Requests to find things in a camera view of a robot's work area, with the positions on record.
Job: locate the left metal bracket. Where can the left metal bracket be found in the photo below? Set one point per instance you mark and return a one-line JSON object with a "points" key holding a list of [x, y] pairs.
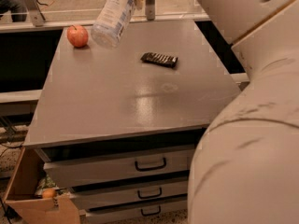
{"points": [[36, 17]]}

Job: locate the middle metal bracket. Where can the middle metal bracket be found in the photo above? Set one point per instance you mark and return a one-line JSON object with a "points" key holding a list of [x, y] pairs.
{"points": [[150, 10]]}

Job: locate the black chocolate bar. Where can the black chocolate bar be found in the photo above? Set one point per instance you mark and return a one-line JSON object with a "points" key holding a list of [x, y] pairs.
{"points": [[159, 59]]}

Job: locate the blue label plastic bottle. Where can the blue label plastic bottle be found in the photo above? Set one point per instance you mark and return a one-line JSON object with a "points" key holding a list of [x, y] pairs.
{"points": [[112, 21]]}

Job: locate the bottom grey drawer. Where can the bottom grey drawer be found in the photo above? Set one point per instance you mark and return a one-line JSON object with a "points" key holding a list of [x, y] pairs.
{"points": [[150, 209]]}

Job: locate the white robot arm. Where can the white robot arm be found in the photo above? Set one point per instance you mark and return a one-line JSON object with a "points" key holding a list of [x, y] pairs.
{"points": [[245, 169]]}

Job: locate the green packet in box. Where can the green packet in box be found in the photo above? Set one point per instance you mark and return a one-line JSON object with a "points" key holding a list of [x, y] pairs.
{"points": [[45, 183]]}

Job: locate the metal bracket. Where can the metal bracket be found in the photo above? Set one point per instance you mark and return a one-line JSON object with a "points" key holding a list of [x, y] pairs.
{"points": [[36, 17], [150, 10]]}

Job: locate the top grey drawer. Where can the top grey drawer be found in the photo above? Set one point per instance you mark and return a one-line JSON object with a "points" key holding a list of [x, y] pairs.
{"points": [[101, 169]]}

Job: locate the orange fruit in box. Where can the orange fruit in box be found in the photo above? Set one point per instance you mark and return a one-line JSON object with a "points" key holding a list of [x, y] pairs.
{"points": [[49, 193]]}

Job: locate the grey drawer cabinet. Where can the grey drawer cabinet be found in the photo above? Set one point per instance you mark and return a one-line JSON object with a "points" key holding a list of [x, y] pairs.
{"points": [[98, 102]]}

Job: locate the grey drawer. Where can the grey drawer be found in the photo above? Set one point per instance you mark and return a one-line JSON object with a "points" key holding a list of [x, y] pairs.
{"points": [[101, 169], [132, 193], [150, 209]]}

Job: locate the red apple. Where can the red apple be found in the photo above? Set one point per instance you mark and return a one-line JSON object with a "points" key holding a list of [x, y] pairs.
{"points": [[77, 35]]}

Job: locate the middle grey drawer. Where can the middle grey drawer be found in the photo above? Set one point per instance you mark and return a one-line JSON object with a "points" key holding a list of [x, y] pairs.
{"points": [[132, 193]]}

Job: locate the person in background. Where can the person in background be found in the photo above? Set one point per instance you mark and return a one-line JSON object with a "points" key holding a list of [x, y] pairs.
{"points": [[17, 8]]}

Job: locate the cardboard box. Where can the cardboard box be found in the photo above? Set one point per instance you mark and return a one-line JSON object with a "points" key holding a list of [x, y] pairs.
{"points": [[20, 195]]}

